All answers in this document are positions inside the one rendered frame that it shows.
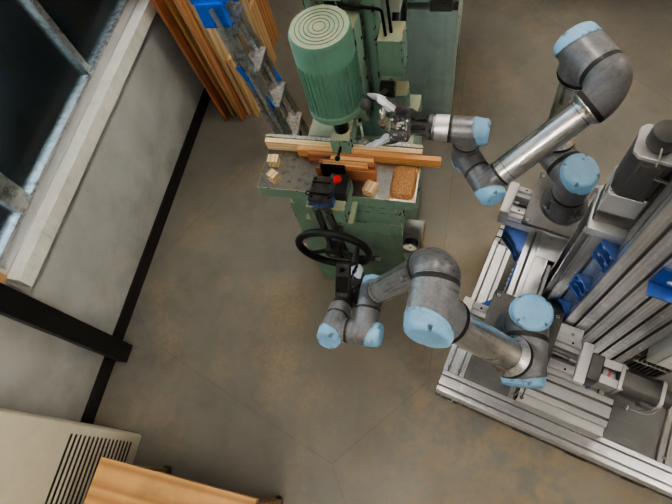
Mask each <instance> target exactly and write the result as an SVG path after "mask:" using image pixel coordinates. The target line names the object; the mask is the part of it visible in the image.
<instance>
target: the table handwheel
mask: <svg viewBox="0 0 672 504"><path fill-rule="evenodd" d="M338 228H339V231H336V230H330V229H310V230H306V231H303V232H301V233H300V234H298V235H297V237H296V239H295V244H296V247H297V248H298V250H299V251H300V252H301V253H302V254H304V255H305V256H307V257H309V258H310V259H312V260H315V261H317V262H320V263H323V264H326V265H331V266H336V265H337V264H338V263H349V264H351V266H354V265H356V264H353V263H352V261H351V260H337V259H332V258H339V257H340V256H341V254H342V255H345V256H349V257H352V256H353V253H350V252H348V251H345V250H342V248H343V245H342V244H341V243H340V242H341V240H342V241H345V242H348V243H351V244H353V245H355V246H357V247H358V248H360V249H361V250H362V251H363V252H364V253H365V257H363V256H360V255H359V261H358V263H357V264H361V266H364V265H366V264H368V263H369V262H370V261H371V260H372V258H373V252H372V250H371V248H370V247H369V246H368V245H367V244H366V243H365V242H364V241H362V240H361V239H359V238H357V237H355V236H353V235H350V234H347V233H344V232H343V228H344V227H342V226H338ZM311 237H326V238H327V240H328V242H327V245H326V248H325V249H320V250H313V251H311V250H309V249H308V248H307V247H306V246H305V245H304V244H303V240H305V239H307V238H311ZM321 253H325V254H326V255H327V256H328V257H331V258H328V257H325V256H322V255H319V254H321Z"/></svg>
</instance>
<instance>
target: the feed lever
mask: <svg viewBox="0 0 672 504"><path fill-rule="evenodd" d="M378 94H379V95H383V96H386V97H390V98H393V99H394V98H395V95H396V82H395V81H393V78H389V80H382V81H381V82H380V86H379V93H378ZM374 101H375V100H373V99H371V98H370V99H369V98H366V97H365V98H362V99H361V100H360V102H359V106H360V108H361V109H362V110H364V111H367V110H369V109H370V108H371V106H372V102H374Z"/></svg>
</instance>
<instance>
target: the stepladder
mask: <svg viewBox="0 0 672 504"><path fill-rule="evenodd" d="M189 1H190V3H191V4H192V5H194V6H195V8H196V10H197V13H198V15H199V17H200V19H201V21H202V23H203V25H204V27H205V28H215V29H216V31H217V32H218V34H219V36H220V38H221V40H222V41H223V43H224V45H225V47H226V48H227V50H228V52H229V54H230V56H231V57H232V59H233V61H234V63H235V65H236V70H237V71H238V72H239V73H240V74H241V76H242V77H243V79H244V81H245V83H246V84H247V86H248V88H249V90H250V91H251V93H252V95H253V97H254V99H255V100H256V102H257V104H258V106H259V108H260V109H261V111H262V113H263V115H264V117H265V118H266V120H267V122H268V124H269V126H270V127H271V129H272V131H273V133H274V134H284V135H298V136H302V134H301V132H299V131H300V129H301V131H302V133H303V135H304V136H308V134H309V128H308V127H307V125H306V123H305V121H304V119H303V118H302V117H303V114H302V112H299V110H298V109H297V107H296V105H295V103H294V101H293V100H292V98H291V96H290V94H289V92H288V90H287V89H286V86H287V85H286V82H283V81H282V78H281V77H280V75H279V74H278V72H277V71H276V69H275V67H274V65H273V63H272V62H271V60H270V58H269V56H268V54H267V51H268V50H267V48H266V47H263V45H262V43H261V42H260V40H259V38H258V36H257V34H256V33H255V31H254V29H253V27H252V25H251V24H250V22H249V20H248V18H247V16H246V15H245V13H244V10H245V8H244V6H243V4H239V0H189ZM225 6H226V7H225ZM238 31H239V32H240V34H241V36H242V38H243V40H244V42H245V44H246V46H247V47H248V49H249V54H248V53H247V52H246V50H245V48H244V46H243V45H242V43H241V41H240V39H239V38H238V36H237V33H238ZM261 74H262V75H263V77H264V79H265V81H266V83H267V85H268V87H269V90H268V88H267V87H266V85H265V83H264V81H263V80H262V78H261V76H260V75H261ZM270 77H271V78H270ZM271 79H272V80H271ZM272 81H273V82H272ZM283 100H284V102H285V103H286V105H287V107H288V109H289V110H290V112H288V111H287V109H286V107H285V105H284V103H283ZM280 110H281V111H282V113H283V115H284V116H283V115H282V113H281V111H280ZM284 117H285V118H286V120H287V121H286V120H285V118H284Z"/></svg>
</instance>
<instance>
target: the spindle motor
mask: <svg viewBox="0 0 672 504"><path fill-rule="evenodd" d="M288 40H289V43H290V46H291V50H292V53H293V56H294V60H295V63H296V66H297V69H298V73H299V76H300V79H301V83H302V86H303V89H304V93H305V96H306V99H307V103H308V106H309V110H310V113H311V115H312V116H313V118H314V119H315V120H316V121H318V122H319V123H322V124H324V125H330V126H336V125H342V124H345V123H347V122H349V121H351V120H352V119H354V118H355V117H356V116H357V115H358V114H359V113H360V111H361V108H360V106H359V102H360V100H361V99H362V98H363V94H362V88H361V82H360V75H359V69H358V62H357V55H356V49H355V42H354V35H353V28H352V22H351V19H350V18H349V16H348V15H347V14H346V13H345V12H344V11H343V10H342V9H340V8H339V7H336V6H333V5H316V6H312V7H309V8H307V9H305V10H303V11H302V12H300V13H299V14H298V15H297V16H296V17H295V18H294V19H293V20H292V22H291V24H290V27H289V30H288Z"/></svg>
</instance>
